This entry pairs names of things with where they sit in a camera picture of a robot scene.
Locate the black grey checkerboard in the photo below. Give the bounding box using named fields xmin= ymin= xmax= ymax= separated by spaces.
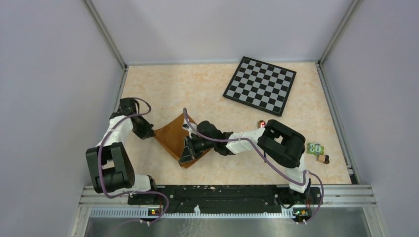
xmin=223 ymin=56 xmax=296 ymax=117

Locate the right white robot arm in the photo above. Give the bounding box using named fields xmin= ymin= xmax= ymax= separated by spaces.
xmin=178 ymin=119 xmax=311 ymax=203

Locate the white slotted cable duct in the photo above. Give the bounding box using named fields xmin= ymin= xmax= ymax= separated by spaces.
xmin=90 ymin=207 xmax=295 ymax=219

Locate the brown cloth napkin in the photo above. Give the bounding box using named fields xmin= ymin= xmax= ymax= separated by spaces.
xmin=154 ymin=114 xmax=211 ymax=168

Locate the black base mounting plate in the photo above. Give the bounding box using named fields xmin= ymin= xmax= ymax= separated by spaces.
xmin=127 ymin=185 xmax=321 ymax=214

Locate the aluminium frame rail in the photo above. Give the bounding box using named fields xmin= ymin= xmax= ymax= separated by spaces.
xmin=79 ymin=185 xmax=128 ymax=207

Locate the small brown wooden block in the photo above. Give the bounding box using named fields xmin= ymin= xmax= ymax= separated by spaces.
xmin=316 ymin=155 xmax=330 ymax=164

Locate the iridescent spoon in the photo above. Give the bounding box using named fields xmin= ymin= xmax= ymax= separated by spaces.
xmin=257 ymin=120 xmax=266 ymax=128

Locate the green owl toy block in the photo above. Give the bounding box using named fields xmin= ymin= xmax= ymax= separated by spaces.
xmin=306 ymin=143 xmax=325 ymax=156

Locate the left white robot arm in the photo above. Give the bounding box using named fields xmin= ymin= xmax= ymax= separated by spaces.
xmin=85 ymin=97 xmax=155 ymax=198

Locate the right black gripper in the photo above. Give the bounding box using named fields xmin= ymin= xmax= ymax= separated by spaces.
xmin=180 ymin=135 xmax=216 ymax=164

